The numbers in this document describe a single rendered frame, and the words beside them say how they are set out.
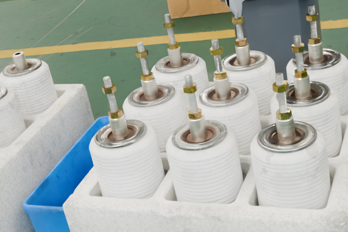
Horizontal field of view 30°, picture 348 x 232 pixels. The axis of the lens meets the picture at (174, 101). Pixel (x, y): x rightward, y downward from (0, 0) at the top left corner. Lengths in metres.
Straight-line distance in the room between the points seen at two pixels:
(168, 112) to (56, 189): 0.28
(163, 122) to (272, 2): 0.40
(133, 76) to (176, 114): 0.76
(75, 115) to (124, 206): 0.42
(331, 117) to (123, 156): 0.29
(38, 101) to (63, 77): 0.62
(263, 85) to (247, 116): 0.11
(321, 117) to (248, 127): 0.11
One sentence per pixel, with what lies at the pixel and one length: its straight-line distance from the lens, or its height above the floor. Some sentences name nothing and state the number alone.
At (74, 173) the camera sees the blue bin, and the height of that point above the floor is 0.08.
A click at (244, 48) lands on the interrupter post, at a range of 1.05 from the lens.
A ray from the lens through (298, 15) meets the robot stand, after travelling 1.28.
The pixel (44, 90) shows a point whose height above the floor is 0.21.
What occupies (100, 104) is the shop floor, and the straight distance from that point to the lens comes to 1.63.
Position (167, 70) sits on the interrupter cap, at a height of 0.25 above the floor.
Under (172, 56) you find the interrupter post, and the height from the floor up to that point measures 0.27.
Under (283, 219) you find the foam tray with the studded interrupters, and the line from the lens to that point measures 0.82.
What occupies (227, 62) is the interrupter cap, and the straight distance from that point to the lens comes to 1.07.
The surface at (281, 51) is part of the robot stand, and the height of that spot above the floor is 0.17.
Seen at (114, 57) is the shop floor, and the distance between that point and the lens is 1.91.
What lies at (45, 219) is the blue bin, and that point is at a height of 0.09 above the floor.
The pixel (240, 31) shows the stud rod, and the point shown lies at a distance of 1.04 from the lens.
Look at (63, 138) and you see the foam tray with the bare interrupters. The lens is 1.24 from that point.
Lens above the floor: 0.67
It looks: 26 degrees down
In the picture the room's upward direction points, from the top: 12 degrees counter-clockwise
